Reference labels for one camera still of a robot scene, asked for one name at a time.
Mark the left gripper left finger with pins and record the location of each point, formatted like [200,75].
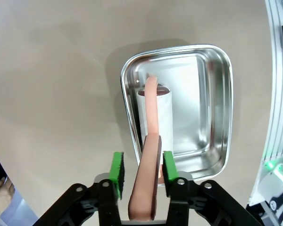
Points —
[116,169]

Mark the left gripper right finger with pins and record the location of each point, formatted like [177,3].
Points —
[171,169]

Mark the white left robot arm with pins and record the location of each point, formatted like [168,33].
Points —
[280,204]

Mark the person's right hand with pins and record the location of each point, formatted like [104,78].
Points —
[0,200]

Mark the rectangular metal container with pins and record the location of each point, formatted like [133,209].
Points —
[202,106]

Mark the white aluminium frame rail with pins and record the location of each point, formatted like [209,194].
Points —
[276,94]

